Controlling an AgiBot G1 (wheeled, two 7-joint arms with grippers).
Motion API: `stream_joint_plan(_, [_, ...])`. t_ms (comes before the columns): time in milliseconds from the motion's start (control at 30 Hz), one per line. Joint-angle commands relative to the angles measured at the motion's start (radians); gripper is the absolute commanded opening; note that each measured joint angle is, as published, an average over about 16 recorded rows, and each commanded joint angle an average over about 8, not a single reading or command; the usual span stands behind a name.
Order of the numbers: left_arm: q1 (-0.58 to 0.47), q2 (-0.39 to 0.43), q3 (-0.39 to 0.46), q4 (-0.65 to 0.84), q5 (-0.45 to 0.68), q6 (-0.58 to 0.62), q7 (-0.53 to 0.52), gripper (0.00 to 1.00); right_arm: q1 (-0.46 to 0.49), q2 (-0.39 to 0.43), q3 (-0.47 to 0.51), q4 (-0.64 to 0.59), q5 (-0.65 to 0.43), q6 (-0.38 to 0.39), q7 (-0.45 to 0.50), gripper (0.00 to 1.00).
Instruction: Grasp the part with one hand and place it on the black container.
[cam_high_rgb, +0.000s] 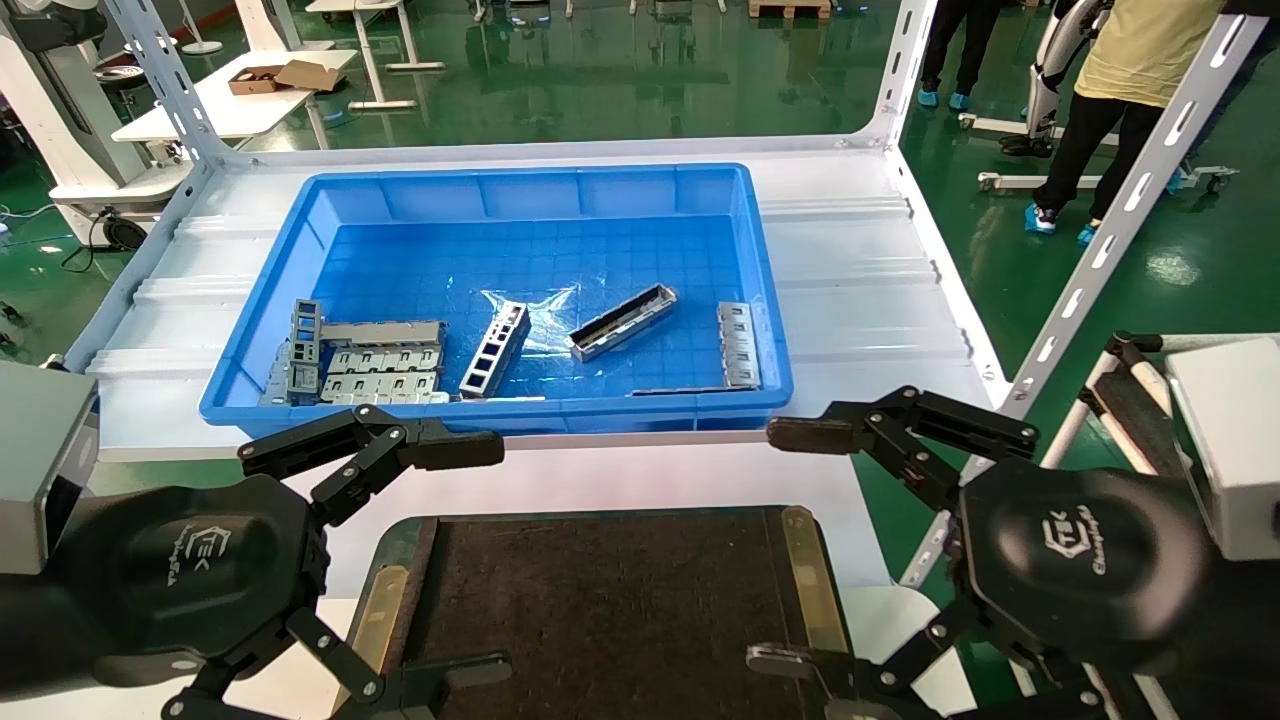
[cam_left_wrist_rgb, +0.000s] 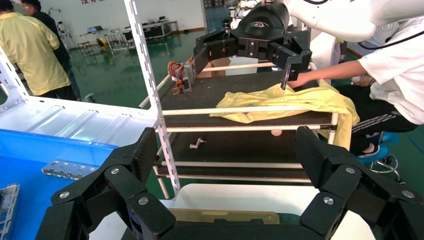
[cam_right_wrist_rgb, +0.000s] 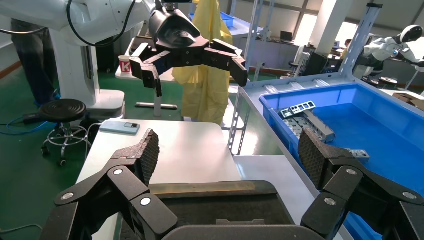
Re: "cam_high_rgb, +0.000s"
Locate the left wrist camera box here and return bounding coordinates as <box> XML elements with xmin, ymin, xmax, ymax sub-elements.
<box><xmin>0</xmin><ymin>360</ymin><xmax>101</xmax><ymax>577</ymax></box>

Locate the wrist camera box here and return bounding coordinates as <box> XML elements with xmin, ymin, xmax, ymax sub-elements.
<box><xmin>0</xmin><ymin>360</ymin><xmax>101</xmax><ymax>577</ymax></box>
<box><xmin>1165</xmin><ymin>337</ymin><xmax>1280</xmax><ymax>563</ymax></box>

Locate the open cardboard box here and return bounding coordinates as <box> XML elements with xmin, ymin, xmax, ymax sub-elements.
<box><xmin>228</xmin><ymin>60</ymin><xmax>343</xmax><ymax>97</ymax></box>

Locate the white desk with legs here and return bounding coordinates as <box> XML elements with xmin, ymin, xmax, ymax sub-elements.
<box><xmin>305</xmin><ymin>0</ymin><xmax>447</xmax><ymax>111</ymax></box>

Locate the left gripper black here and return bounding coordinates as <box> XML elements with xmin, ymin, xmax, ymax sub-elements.
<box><xmin>60</xmin><ymin>403</ymin><xmax>515</xmax><ymax>720</ymax></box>

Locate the white wheeled floor frame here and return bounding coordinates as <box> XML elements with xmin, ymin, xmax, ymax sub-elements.
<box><xmin>958</xmin><ymin>110</ymin><xmax>1241</xmax><ymax>196</ymax></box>

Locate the grey metal ladder-shaped part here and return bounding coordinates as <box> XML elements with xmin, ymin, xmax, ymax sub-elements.
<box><xmin>458</xmin><ymin>300</ymin><xmax>532</xmax><ymax>401</ymax></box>

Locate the person in black trousers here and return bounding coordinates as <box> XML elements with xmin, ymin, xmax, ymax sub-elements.
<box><xmin>915</xmin><ymin>0</ymin><xmax>1001</xmax><ymax>111</ymax></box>

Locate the grey metal tabbed plate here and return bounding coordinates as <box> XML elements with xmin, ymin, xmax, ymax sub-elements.
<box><xmin>320</xmin><ymin>372</ymin><xmax>451</xmax><ymax>405</ymax></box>
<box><xmin>325</xmin><ymin>346</ymin><xmax>444</xmax><ymax>375</ymax></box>

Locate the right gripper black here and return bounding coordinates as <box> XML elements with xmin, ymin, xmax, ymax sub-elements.
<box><xmin>745</xmin><ymin>386</ymin><xmax>1218</xmax><ymax>720</ymax></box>

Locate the white table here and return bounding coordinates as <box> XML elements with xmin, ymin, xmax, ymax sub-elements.
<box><xmin>112</xmin><ymin>48</ymin><xmax>359</xmax><ymax>146</ymax></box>

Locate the long grey metal channel part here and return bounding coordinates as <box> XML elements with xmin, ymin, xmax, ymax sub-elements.
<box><xmin>568</xmin><ymin>284</ymin><xmax>679</xmax><ymax>363</ymax></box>

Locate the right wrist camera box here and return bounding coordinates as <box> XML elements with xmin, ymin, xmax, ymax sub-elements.
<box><xmin>1165</xmin><ymin>337</ymin><xmax>1280</xmax><ymax>563</ymax></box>

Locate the clear plastic film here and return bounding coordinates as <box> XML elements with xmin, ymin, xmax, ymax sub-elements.
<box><xmin>480</xmin><ymin>285</ymin><xmax>606</xmax><ymax>379</ymax></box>

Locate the grey metal slotted plate part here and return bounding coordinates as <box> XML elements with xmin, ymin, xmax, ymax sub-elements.
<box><xmin>716</xmin><ymin>300</ymin><xmax>763</xmax><ymax>391</ymax></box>

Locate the white floor stand base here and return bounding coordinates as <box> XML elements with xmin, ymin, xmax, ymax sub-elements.
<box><xmin>178</xmin><ymin>0</ymin><xmax>225</xmax><ymax>56</ymax></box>

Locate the white metal shelf rack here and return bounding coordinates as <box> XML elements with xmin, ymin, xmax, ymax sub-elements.
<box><xmin>62</xmin><ymin>0</ymin><xmax>1253</xmax><ymax>591</ymax></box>

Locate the white legged robot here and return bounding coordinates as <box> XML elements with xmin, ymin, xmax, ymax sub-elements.
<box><xmin>1000</xmin><ymin>0</ymin><xmax>1113</xmax><ymax>161</ymax></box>

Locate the long grey metal bar part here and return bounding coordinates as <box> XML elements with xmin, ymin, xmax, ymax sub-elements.
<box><xmin>320</xmin><ymin>320</ymin><xmax>447</xmax><ymax>349</ymax></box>

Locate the black floor cable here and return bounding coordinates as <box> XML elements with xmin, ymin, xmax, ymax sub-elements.
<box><xmin>60</xmin><ymin>205</ymin><xmax>126</xmax><ymax>273</ymax></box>

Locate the dark grey metal frame part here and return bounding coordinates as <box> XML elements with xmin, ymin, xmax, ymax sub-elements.
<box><xmin>287</xmin><ymin>298</ymin><xmax>324</xmax><ymax>401</ymax></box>

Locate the small grey metal piece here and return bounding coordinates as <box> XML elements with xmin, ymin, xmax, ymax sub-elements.
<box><xmin>260</xmin><ymin>340</ymin><xmax>293</xmax><ymax>406</ymax></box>

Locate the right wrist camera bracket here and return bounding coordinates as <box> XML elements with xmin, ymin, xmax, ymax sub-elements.
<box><xmin>1078</xmin><ymin>332</ymin><xmax>1173</xmax><ymax>476</ymax></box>

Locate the blue plastic bin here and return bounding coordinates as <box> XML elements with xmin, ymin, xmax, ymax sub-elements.
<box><xmin>198</xmin><ymin>162</ymin><xmax>796</xmax><ymax>438</ymax></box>

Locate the person in yellow shirt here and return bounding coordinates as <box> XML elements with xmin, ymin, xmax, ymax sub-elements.
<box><xmin>1024</xmin><ymin>0</ymin><xmax>1229</xmax><ymax>247</ymax></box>

